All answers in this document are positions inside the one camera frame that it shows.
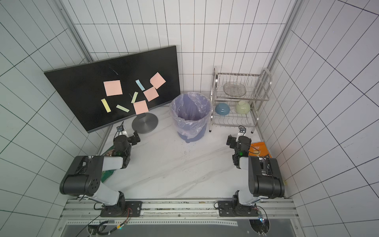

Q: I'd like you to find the pink note bottom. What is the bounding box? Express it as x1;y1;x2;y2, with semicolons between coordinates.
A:
133;100;149;115

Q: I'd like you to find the yellow strip note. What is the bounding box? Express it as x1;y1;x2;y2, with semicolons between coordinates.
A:
116;105;130;113
131;92;138;104
101;99;111;113

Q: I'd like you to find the large pink note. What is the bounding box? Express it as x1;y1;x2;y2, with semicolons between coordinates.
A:
104;80;123;96

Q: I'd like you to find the light blue strip note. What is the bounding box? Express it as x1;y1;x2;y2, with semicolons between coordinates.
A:
135;80;145;91

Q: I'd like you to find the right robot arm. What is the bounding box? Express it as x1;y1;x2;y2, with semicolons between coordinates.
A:
226;135;285;216

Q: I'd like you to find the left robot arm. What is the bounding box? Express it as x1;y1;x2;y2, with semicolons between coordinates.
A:
59;131;141;217

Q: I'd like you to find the round grey monitor base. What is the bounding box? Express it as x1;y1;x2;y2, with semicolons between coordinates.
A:
132;113;159;134

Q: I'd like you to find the pink note middle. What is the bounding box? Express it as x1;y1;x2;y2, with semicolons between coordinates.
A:
144;87;159;102

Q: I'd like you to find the black flat monitor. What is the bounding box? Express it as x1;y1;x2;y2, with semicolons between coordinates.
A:
45;46;181;132

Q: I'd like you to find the pink note top right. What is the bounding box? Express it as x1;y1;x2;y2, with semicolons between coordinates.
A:
150;72;166;89

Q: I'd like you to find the orange candy bag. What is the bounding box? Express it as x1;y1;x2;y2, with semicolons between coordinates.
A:
249;142;272;158

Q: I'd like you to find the blue bowl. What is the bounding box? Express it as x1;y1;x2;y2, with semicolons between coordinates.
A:
215;103;230;116

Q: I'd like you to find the green bowl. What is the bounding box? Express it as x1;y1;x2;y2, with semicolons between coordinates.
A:
235;100;251;115

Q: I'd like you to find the steel dish rack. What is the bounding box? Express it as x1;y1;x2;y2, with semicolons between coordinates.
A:
209;68;272;133

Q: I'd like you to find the green snack bag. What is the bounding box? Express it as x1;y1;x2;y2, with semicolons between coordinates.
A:
101;146;115;183

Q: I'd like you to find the purple trash bin with liner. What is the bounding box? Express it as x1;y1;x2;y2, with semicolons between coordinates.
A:
169;92;212;143

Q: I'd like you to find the clear glass plate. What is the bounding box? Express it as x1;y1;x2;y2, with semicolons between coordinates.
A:
223;82;246;97

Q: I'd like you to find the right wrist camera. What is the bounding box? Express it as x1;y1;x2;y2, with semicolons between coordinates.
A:
236;125;246;140

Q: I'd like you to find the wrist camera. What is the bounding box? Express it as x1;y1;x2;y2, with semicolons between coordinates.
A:
116;124;128;136
236;125;246;140

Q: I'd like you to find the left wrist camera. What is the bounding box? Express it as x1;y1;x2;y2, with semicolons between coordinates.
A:
116;124;128;136

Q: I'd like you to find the aluminium mounting rail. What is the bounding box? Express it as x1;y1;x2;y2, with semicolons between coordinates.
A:
53;198;304;237

